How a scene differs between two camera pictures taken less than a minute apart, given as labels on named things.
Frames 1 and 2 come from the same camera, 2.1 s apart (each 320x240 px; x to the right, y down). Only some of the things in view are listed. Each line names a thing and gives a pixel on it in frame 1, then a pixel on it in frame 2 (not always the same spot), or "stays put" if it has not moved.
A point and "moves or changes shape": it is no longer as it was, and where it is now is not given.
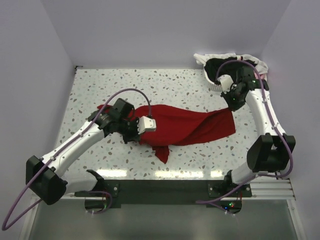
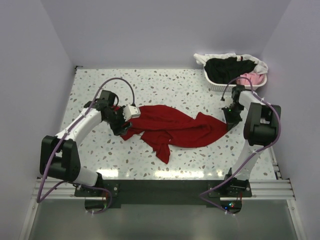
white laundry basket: [216, 86] stays put
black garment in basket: [212, 66] stays put
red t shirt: [174, 126] moves or changes shape
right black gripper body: [234, 100] → [231, 114]
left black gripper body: [129, 130] → [116, 120]
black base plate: [166, 193] stays put
